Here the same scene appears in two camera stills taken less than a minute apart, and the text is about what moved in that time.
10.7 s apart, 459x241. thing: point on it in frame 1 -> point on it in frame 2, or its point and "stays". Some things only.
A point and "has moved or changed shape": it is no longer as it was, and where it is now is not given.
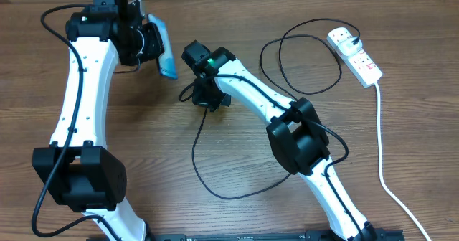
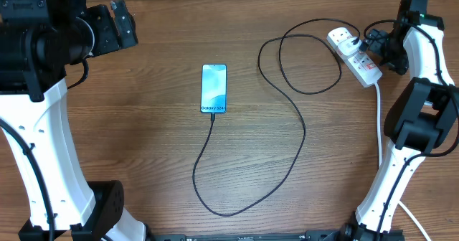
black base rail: [309, 235] stays
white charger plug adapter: [347, 46] stays
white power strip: [360, 63] stays
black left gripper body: [152, 42] -> [108, 36]
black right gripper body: [211, 97] -> [389, 51]
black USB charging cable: [204, 185] -> [285, 75]
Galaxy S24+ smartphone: [166, 64] has moved or changed shape
